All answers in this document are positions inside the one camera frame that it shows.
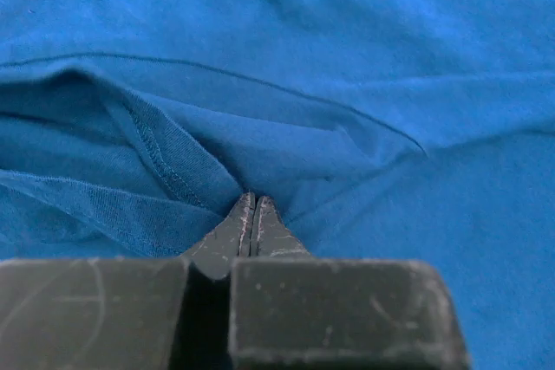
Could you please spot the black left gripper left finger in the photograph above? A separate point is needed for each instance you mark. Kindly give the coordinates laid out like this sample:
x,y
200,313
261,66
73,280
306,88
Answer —
x,y
213,254

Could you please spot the dark blue t shirt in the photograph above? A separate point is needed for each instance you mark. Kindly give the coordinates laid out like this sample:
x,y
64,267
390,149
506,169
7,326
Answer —
x,y
381,128

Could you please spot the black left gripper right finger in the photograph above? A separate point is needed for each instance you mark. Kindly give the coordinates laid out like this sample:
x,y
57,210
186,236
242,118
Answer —
x,y
269,235

